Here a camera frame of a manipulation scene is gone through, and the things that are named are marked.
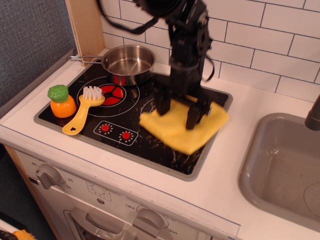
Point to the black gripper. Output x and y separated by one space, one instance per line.
179 84

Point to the yellow microfiber towel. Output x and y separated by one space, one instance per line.
170 128

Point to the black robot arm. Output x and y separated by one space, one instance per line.
188 27

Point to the right red stove knob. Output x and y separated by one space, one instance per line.
126 135

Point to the red stove knob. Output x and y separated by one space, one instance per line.
105 128
126 135

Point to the black toy stove top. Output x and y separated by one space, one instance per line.
121 111

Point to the left red stove knob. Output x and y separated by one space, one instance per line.
105 128

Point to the stainless steel pot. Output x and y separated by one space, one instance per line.
132 65

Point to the yellow dish brush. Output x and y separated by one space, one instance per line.
92 96

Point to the orange toy carrot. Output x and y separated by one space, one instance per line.
62 104

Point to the grey right oven knob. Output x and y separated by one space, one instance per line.
148 222

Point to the grey oven knob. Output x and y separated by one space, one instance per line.
148 222
48 176

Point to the grey toy sink basin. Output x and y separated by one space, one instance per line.
281 170

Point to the grey faucet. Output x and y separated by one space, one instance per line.
312 120

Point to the grey left oven knob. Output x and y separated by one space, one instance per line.
48 176

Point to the orange plush object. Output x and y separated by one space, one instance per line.
23 235

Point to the wooden side post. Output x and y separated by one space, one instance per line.
86 24

